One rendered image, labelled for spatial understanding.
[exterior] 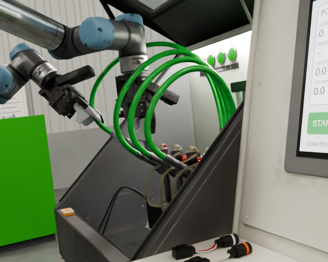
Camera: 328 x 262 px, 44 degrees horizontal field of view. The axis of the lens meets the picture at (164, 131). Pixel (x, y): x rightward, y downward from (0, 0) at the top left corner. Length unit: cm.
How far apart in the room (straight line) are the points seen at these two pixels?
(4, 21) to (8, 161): 330
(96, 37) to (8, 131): 329
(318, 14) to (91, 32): 52
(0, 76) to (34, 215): 325
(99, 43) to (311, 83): 51
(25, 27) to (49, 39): 7
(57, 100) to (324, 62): 78
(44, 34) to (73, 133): 645
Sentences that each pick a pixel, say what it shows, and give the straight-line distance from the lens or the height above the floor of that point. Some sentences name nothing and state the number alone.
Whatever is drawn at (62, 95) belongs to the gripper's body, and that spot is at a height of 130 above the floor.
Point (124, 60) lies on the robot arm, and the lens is 108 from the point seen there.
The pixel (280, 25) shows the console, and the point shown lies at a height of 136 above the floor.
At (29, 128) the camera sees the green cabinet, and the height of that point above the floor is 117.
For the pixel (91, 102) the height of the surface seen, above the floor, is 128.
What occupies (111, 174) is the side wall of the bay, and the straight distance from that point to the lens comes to 140.
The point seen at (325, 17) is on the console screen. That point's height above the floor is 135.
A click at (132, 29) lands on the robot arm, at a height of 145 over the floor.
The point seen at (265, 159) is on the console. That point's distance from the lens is 75.
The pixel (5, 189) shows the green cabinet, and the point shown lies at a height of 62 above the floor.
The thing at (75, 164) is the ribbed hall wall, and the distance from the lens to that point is 750.
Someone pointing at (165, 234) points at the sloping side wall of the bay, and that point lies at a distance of 77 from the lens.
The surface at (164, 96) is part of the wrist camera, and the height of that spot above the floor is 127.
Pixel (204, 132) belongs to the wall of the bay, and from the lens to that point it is 147.
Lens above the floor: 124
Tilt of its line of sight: 3 degrees down
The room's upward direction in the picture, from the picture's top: 6 degrees counter-clockwise
